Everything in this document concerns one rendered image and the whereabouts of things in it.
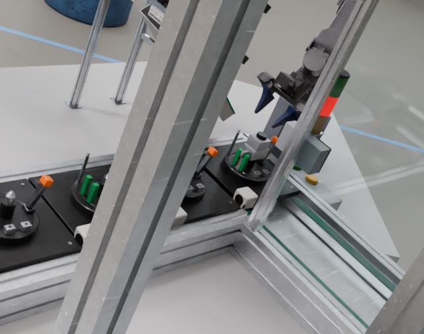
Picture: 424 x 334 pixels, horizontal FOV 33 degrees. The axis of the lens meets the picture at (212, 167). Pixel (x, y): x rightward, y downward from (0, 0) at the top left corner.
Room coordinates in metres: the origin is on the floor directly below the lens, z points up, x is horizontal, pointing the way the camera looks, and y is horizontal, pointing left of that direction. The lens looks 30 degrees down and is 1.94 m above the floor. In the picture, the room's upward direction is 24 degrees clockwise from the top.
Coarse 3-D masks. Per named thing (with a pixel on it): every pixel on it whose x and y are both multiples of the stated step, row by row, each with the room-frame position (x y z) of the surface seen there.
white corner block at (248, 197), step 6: (240, 192) 1.57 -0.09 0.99; (246, 192) 1.58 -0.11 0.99; (252, 192) 1.60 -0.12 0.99; (234, 198) 1.58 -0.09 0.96; (240, 198) 1.57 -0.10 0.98; (246, 198) 1.56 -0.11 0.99; (252, 198) 1.57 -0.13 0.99; (240, 204) 1.56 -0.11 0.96; (246, 204) 1.56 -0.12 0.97; (252, 204) 1.58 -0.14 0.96
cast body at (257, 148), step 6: (258, 132) 1.72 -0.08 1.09; (252, 138) 1.70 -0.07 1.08; (258, 138) 1.71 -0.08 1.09; (264, 138) 1.71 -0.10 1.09; (246, 144) 1.70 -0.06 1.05; (252, 144) 1.70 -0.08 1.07; (258, 144) 1.69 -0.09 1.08; (264, 144) 1.71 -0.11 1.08; (246, 150) 1.69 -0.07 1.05; (252, 150) 1.69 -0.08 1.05; (258, 150) 1.69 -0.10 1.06; (264, 150) 1.72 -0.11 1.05; (240, 156) 1.68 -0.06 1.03; (252, 156) 1.68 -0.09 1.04; (258, 156) 1.71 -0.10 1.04; (264, 156) 1.73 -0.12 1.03
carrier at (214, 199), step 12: (192, 180) 1.53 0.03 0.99; (204, 180) 1.55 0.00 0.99; (192, 192) 1.48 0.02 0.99; (204, 192) 1.50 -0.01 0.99; (216, 192) 1.56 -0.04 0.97; (192, 204) 1.46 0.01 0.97; (204, 204) 1.48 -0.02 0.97; (216, 204) 1.50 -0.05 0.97; (228, 204) 1.53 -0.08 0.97; (180, 216) 1.37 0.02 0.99; (192, 216) 1.41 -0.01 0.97; (204, 216) 1.44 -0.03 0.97
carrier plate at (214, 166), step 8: (240, 144) 1.85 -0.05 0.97; (224, 152) 1.77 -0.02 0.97; (200, 160) 1.67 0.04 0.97; (216, 160) 1.71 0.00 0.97; (208, 168) 1.65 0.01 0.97; (216, 168) 1.67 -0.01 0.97; (272, 168) 1.80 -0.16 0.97; (216, 176) 1.63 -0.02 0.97; (224, 176) 1.65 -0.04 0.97; (224, 184) 1.61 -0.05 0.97; (232, 184) 1.62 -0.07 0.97; (240, 184) 1.64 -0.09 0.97; (232, 192) 1.59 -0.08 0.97; (256, 192) 1.64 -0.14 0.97; (256, 200) 1.60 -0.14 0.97; (240, 208) 1.56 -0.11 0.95; (248, 208) 1.58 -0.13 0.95
